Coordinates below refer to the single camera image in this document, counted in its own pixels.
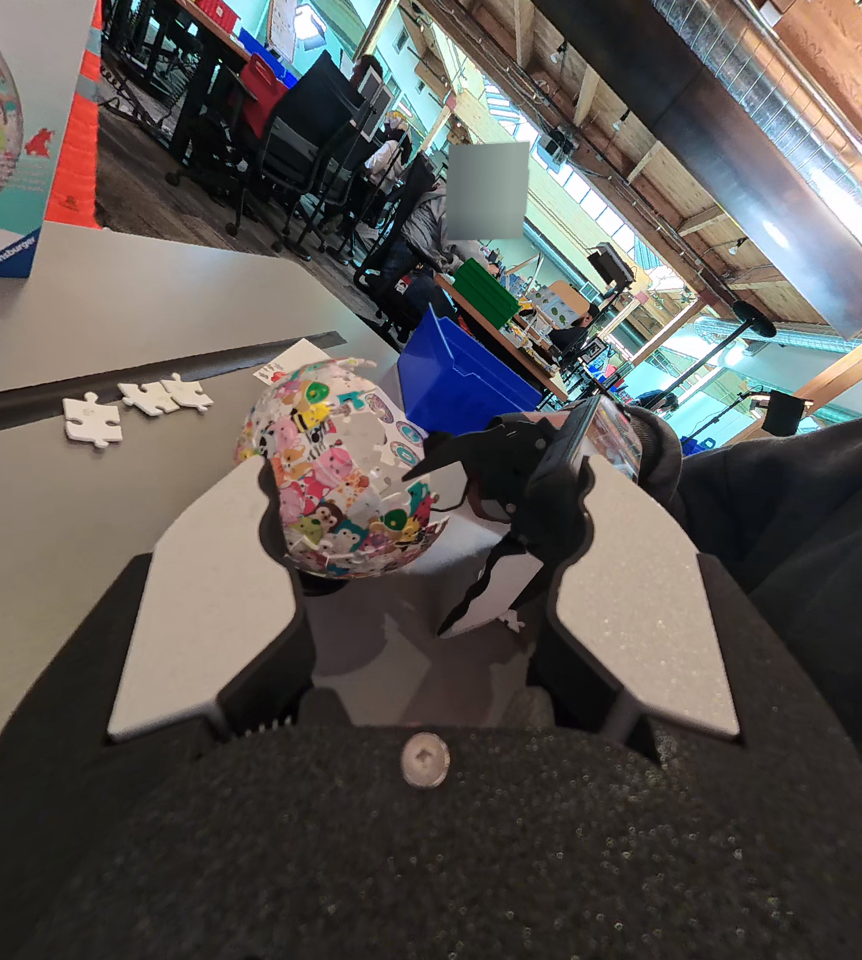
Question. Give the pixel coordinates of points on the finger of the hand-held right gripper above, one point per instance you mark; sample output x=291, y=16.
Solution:
x=498, y=593

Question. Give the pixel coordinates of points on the black ball stand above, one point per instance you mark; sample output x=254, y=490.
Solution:
x=341, y=582

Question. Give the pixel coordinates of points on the white puzzle piece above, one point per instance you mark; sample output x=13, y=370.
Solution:
x=146, y=398
x=187, y=393
x=91, y=420

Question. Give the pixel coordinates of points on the green box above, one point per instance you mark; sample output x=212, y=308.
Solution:
x=483, y=293

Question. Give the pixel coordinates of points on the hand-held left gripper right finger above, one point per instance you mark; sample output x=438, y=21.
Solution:
x=641, y=615

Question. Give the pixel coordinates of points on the teal puzzle box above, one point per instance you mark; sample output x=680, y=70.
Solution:
x=11, y=210

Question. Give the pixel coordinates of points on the black office chair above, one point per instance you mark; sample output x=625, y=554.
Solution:
x=296, y=135

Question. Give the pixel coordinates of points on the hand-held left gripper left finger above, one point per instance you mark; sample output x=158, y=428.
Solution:
x=206, y=615

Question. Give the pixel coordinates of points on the colourful puzzle ball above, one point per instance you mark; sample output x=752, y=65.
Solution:
x=341, y=465

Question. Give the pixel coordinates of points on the blue plastic bin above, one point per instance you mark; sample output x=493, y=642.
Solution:
x=468, y=383

